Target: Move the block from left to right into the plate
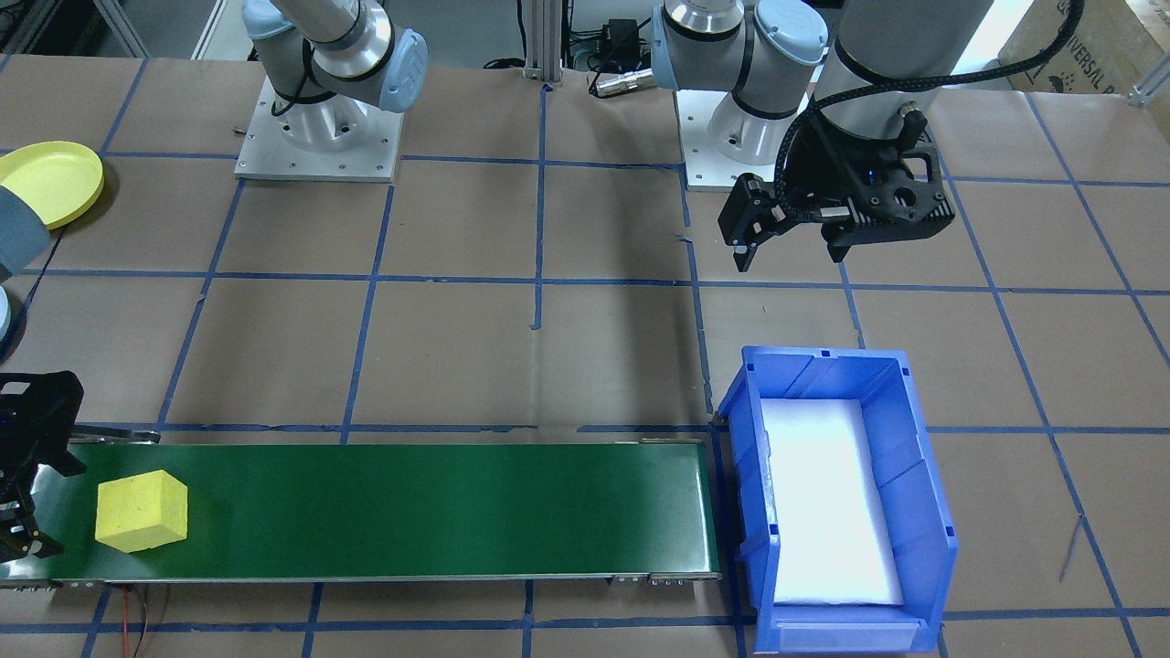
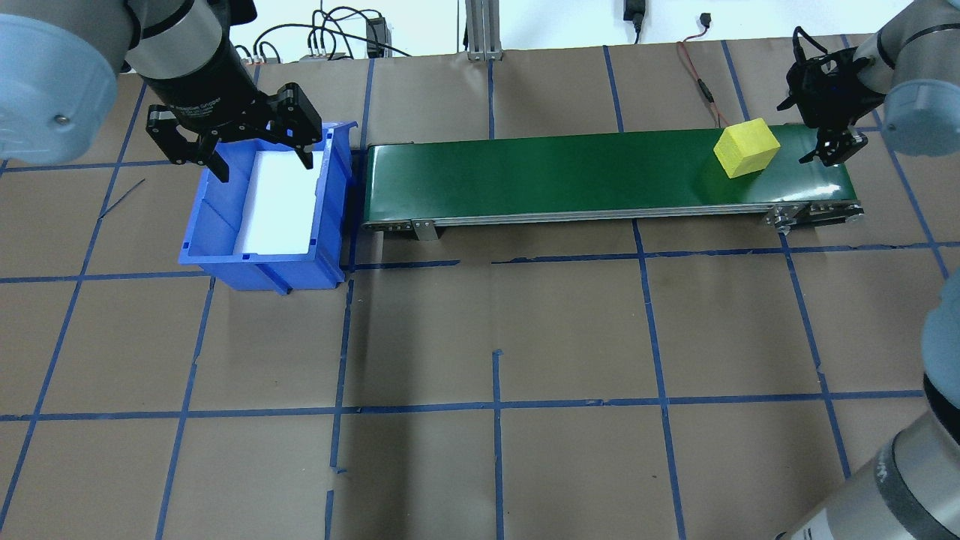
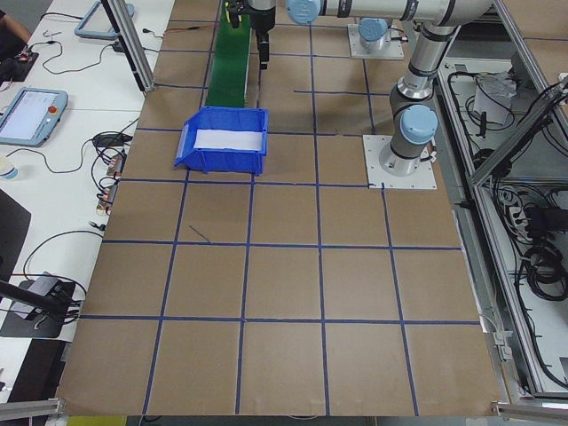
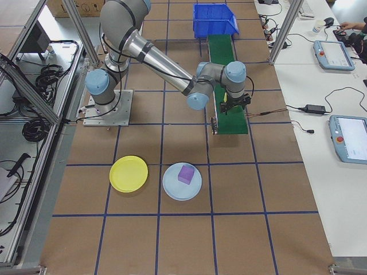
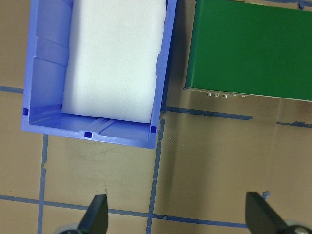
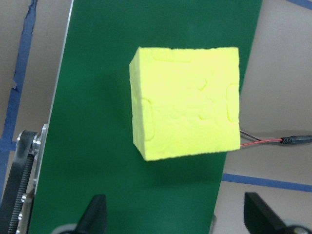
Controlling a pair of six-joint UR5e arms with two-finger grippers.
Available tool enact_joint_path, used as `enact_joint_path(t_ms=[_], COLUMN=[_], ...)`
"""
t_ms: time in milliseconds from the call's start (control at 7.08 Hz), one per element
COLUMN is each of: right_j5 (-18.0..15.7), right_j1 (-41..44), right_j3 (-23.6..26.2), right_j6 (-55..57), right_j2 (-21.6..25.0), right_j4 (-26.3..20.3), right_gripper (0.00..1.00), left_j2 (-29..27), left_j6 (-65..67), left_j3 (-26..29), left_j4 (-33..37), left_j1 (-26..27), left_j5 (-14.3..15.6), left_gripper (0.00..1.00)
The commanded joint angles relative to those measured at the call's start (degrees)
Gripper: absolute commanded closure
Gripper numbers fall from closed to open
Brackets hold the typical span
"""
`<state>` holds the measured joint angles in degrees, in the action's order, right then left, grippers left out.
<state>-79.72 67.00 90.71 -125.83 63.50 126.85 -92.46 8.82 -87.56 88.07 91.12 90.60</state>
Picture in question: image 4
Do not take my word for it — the purple cube block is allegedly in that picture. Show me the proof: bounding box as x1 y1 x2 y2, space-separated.
177 164 195 184

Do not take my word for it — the light blue round plate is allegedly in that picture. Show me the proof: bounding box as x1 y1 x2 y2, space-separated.
162 162 203 201

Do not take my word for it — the yellow round plate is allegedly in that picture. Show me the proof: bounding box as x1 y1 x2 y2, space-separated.
109 155 149 194

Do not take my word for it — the green conveyor belt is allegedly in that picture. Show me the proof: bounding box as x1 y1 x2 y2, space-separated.
208 34 249 136

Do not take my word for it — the blue plastic storage bin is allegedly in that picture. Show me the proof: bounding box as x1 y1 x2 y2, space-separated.
193 3 240 40

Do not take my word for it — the light blue teach pendant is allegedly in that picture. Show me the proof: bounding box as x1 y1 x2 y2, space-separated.
329 114 367 165
312 40 356 71

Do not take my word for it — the white keyboard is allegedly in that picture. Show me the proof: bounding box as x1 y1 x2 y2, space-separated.
299 0 315 18

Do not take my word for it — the brown cardboard box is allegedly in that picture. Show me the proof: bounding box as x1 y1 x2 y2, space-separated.
47 0 107 18

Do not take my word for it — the aluminium profile bar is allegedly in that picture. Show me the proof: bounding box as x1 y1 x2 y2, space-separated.
328 257 367 275

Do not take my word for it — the black box monitor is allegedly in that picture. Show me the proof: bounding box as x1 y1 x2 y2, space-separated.
18 21 52 61

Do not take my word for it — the thin red wire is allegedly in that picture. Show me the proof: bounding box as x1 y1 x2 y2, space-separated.
246 108 288 118

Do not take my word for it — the aluminium profile post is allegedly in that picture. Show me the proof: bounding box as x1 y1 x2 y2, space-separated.
268 0 304 65

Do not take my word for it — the black adapter cable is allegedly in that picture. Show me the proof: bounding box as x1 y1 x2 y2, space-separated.
325 87 367 113

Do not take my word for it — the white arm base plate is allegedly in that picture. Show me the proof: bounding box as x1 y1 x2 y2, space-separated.
83 89 134 127

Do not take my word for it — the black cable coil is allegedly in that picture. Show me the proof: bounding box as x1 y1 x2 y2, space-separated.
22 117 47 143
36 64 72 93

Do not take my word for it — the V-shaped metal bar frame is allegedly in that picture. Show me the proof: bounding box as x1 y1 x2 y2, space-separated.
0 0 100 270

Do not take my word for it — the black handle tool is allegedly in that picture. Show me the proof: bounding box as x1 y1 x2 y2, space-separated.
6 153 31 178

